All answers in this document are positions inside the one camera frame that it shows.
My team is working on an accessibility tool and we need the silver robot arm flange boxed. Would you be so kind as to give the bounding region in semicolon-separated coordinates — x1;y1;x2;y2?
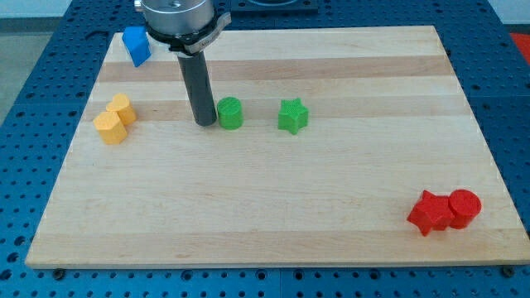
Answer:
134;0;232;56

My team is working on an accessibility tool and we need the blue cube block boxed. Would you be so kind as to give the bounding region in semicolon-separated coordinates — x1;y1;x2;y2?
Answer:
122;26;151;67

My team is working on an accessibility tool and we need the green star block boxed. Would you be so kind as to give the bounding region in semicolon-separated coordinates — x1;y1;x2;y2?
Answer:
277;98;309;135

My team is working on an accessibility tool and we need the green cylinder block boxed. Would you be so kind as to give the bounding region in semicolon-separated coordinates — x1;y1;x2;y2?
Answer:
217;97;243;130

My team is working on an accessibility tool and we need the light wooden board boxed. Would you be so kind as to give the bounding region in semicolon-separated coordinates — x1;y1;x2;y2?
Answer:
26;26;529;269

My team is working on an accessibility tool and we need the dark grey pointer rod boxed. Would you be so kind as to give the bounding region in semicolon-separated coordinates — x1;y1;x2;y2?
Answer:
177;52;217;127

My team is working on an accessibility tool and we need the yellow heart block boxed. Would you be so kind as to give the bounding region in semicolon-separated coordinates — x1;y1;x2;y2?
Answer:
106;93;137;125

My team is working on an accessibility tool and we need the yellow hexagon block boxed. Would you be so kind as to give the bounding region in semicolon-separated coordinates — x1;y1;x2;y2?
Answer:
93;111;128;145

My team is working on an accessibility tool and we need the red star block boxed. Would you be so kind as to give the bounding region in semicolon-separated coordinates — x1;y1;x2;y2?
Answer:
407;190;455;237

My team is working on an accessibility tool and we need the red cylinder block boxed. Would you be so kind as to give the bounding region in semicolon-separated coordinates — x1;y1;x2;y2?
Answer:
449;190;482;229

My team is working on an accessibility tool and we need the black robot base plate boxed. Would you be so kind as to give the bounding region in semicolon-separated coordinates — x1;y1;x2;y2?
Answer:
230;0;320;14

